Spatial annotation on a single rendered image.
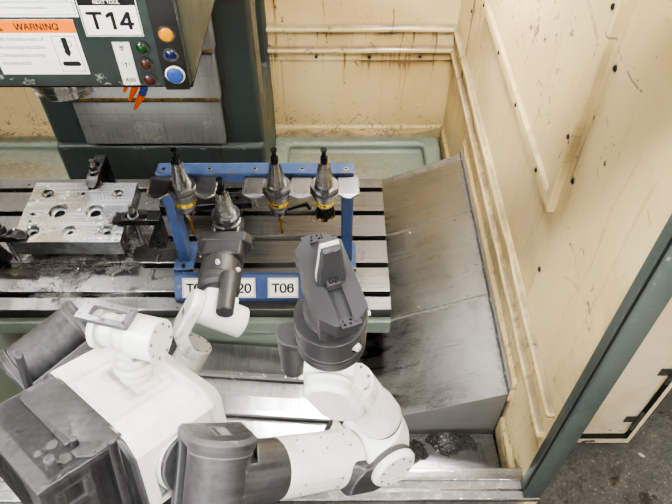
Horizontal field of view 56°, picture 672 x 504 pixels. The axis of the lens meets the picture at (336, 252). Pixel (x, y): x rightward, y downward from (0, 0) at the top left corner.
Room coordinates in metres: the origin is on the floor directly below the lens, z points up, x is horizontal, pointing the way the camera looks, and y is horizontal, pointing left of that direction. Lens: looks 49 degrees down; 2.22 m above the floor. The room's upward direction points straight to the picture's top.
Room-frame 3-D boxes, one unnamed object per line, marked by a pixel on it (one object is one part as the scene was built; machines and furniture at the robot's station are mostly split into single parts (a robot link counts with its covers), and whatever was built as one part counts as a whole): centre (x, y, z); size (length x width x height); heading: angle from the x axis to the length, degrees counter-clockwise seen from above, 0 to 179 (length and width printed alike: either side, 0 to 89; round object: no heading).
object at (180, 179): (1.09, 0.36, 1.26); 0.04 x 0.04 x 0.07
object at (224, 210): (0.99, 0.24, 1.26); 0.04 x 0.04 x 0.07
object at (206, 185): (1.09, 0.30, 1.21); 0.07 x 0.05 x 0.01; 0
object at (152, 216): (1.20, 0.54, 0.97); 0.13 x 0.03 x 0.15; 90
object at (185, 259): (1.14, 0.41, 1.05); 0.10 x 0.05 x 0.30; 0
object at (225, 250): (0.89, 0.24, 1.19); 0.13 x 0.12 x 0.10; 90
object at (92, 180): (1.39, 0.69, 0.97); 0.13 x 0.03 x 0.15; 0
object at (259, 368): (0.80, 0.38, 0.70); 0.90 x 0.30 x 0.16; 90
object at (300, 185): (1.09, 0.08, 1.21); 0.07 x 0.05 x 0.01; 0
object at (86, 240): (1.24, 0.71, 0.97); 0.29 x 0.23 x 0.05; 90
